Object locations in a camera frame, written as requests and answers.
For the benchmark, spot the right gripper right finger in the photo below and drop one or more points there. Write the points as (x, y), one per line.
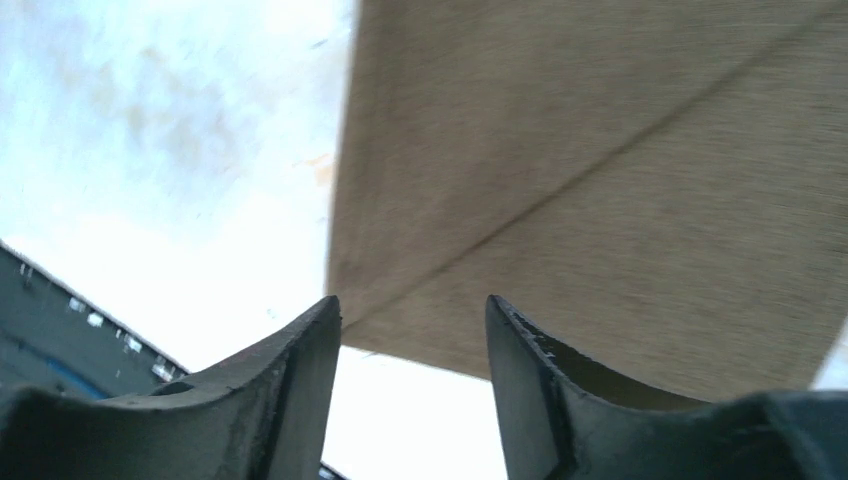
(563, 415)

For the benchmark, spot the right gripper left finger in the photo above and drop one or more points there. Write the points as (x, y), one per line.
(259, 414)

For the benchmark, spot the brown cloth napkin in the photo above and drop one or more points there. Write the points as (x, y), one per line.
(661, 184)

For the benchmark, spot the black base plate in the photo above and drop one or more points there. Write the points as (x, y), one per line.
(54, 338)

